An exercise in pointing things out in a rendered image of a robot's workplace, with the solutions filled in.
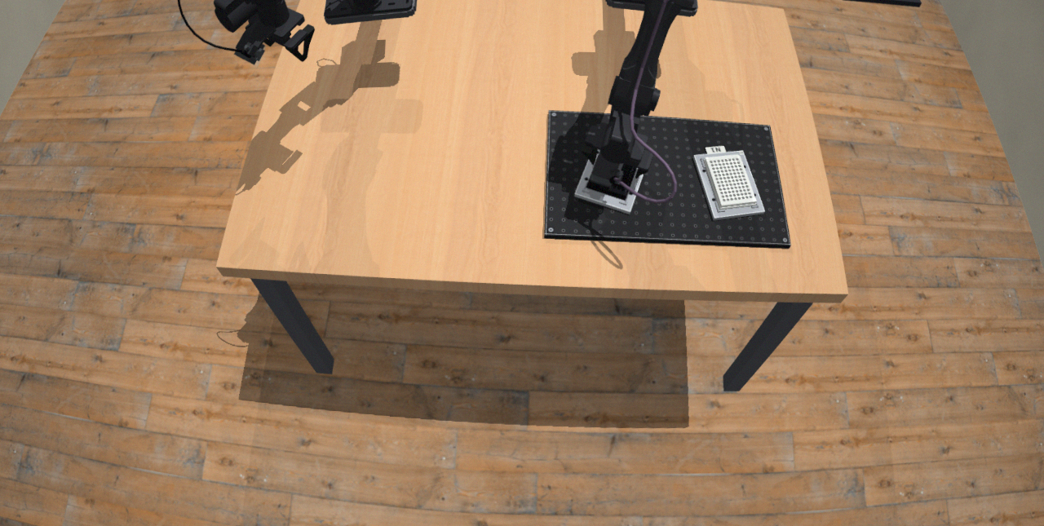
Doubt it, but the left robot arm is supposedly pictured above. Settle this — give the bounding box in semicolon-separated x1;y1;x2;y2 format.
600;0;697;164

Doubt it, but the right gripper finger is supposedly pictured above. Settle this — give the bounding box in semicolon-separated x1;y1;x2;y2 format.
286;24;315;62
246;24;274;46

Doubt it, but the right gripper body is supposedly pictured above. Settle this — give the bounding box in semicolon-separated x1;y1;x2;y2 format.
236;0;307;57

